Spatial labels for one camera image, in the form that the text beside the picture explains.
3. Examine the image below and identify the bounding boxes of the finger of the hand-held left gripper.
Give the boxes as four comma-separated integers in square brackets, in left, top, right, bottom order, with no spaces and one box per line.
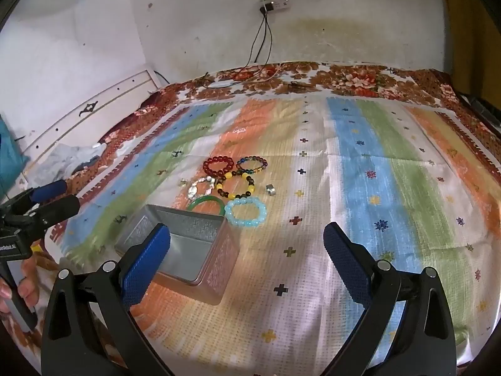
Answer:
[0,180,68,217]
[12,195,81,228]

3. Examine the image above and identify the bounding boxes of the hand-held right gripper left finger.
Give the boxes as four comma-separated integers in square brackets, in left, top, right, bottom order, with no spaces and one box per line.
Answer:
[41,222,173,376]

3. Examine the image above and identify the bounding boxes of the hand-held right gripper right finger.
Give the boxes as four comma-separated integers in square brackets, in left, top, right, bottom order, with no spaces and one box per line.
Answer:
[323,221,458,376]

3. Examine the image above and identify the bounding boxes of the silver tin box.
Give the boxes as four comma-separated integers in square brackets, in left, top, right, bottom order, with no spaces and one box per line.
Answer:
[114,204,240,306]

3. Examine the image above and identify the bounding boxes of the white and pink bead bracelet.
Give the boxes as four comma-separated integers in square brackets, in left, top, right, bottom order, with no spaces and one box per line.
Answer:
[187,176,218,199]

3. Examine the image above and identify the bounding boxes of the green jade bangle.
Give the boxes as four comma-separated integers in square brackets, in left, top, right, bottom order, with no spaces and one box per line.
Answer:
[187,196,227,217]

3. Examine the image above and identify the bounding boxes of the light blue bead bracelet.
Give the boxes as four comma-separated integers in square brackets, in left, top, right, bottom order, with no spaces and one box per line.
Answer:
[224,198,268,228]

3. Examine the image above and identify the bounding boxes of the yellow and brown bead bracelet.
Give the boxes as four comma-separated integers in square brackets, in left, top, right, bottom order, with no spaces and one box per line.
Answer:
[214,172,257,201]

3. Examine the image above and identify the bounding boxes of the person's left hand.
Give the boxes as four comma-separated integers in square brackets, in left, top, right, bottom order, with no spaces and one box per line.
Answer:
[0,258,40,315]

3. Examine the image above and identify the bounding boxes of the grey cloth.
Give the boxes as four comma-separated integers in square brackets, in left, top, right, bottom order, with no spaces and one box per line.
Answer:
[29,143,108,181]

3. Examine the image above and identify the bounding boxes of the teal cloth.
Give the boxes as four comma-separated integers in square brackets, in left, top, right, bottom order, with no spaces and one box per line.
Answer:
[0,119,30,192]

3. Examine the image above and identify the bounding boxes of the white headboard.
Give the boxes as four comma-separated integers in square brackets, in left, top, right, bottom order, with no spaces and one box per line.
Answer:
[0,66,161,183]

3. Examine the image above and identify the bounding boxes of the striped patterned blanket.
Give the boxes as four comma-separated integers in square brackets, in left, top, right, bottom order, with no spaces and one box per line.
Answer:
[51,94,496,366]

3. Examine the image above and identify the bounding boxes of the brown floral bedsheet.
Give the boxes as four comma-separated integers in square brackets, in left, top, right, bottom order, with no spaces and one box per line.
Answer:
[0,61,501,369]

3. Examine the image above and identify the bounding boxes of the dark furniture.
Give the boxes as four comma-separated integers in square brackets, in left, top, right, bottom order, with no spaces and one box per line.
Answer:
[442,0,501,138]

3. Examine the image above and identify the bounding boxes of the red bead bracelet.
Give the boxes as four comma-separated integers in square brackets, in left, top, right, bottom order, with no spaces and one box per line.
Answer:
[202,157,235,181]

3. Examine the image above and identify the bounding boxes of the multicolour bead bracelet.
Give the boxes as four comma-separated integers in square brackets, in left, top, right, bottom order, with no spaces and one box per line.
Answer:
[235,156,269,175]

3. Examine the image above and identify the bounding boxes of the black cable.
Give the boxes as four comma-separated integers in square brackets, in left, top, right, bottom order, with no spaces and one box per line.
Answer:
[219,8,267,85]
[235,10,273,83]

